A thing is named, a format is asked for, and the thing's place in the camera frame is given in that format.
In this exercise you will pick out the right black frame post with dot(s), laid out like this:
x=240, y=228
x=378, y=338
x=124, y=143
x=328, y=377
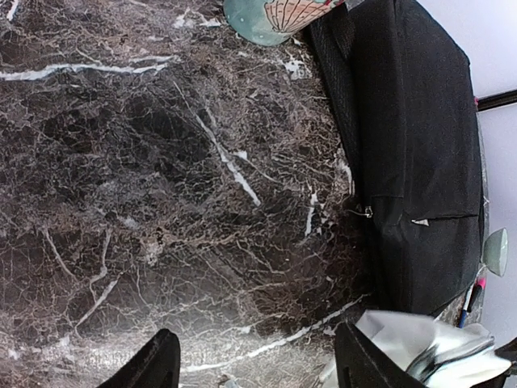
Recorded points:
x=496, y=101

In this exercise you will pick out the pink black highlighter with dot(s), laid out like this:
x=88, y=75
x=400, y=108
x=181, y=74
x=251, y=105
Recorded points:
x=478, y=289

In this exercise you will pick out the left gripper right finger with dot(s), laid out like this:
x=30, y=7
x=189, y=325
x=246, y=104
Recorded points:
x=361, y=364

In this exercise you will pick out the blue capped white pen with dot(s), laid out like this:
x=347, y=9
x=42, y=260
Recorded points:
x=464, y=311

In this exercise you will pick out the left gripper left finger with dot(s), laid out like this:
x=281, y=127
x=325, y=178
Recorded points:
x=155, y=365

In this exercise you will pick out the white fabric pouch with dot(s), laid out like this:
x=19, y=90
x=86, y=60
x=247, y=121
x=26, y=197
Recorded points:
x=434, y=353

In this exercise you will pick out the black student bag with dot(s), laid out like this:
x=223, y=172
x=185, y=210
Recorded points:
x=401, y=93

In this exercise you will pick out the cream printed mug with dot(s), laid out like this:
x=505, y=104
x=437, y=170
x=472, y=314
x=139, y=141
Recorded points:
x=271, y=22

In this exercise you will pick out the pale green bowl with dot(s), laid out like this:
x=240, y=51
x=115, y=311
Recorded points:
x=495, y=252

